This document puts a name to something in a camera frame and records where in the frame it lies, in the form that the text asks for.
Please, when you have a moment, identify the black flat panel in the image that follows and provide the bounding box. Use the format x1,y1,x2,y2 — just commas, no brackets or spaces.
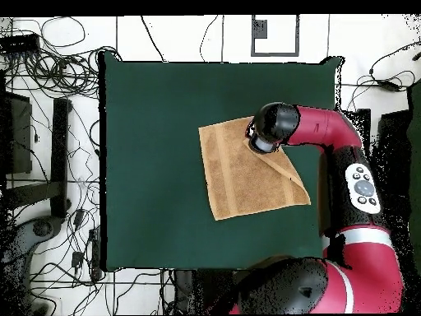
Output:
0,91,34,175
374,109,412,198

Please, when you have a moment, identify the green cloth cover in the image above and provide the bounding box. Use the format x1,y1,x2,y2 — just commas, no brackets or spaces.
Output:
406,80,421,278

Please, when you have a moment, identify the small grey square plate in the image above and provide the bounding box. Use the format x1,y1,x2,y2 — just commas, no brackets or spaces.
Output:
254,19,268,40

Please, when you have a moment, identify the dark green table cloth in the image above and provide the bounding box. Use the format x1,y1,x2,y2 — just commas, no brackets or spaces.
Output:
98,50,345,273

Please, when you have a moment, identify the tangled black cable bundle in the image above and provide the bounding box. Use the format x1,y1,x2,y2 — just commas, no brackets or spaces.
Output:
2,45,123,100

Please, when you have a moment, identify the tan terry towel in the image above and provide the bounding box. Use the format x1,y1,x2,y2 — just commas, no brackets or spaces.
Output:
197,115,312,221

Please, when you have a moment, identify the black power strip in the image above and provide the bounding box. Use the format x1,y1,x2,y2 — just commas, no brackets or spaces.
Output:
88,227,102,281
0,33,41,55

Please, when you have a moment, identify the thin black cable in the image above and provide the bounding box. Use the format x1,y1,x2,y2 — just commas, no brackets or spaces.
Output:
140,14,165,63
199,14,220,63

